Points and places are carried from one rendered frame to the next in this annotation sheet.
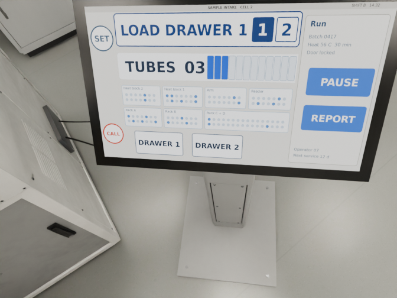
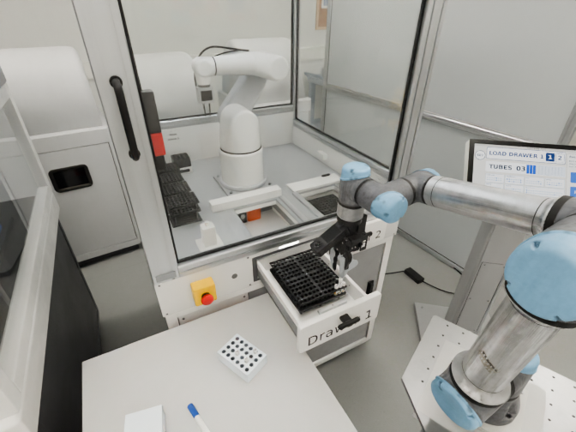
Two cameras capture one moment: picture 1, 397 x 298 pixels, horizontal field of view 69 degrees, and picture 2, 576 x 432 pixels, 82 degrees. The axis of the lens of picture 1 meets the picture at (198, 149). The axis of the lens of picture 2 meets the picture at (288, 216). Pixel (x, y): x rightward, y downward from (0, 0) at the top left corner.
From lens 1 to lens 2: 135 cm
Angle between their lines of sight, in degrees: 29
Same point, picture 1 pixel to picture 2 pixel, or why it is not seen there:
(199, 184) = (424, 309)
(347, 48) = not seen: outside the picture
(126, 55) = (490, 162)
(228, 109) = (536, 186)
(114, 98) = (481, 178)
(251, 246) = not seen: hidden behind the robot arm
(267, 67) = (552, 171)
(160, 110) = (503, 185)
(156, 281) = not seen: hidden behind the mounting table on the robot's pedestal
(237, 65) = (539, 169)
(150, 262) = (396, 363)
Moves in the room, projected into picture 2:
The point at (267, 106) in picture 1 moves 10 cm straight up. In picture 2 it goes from (554, 186) to (565, 163)
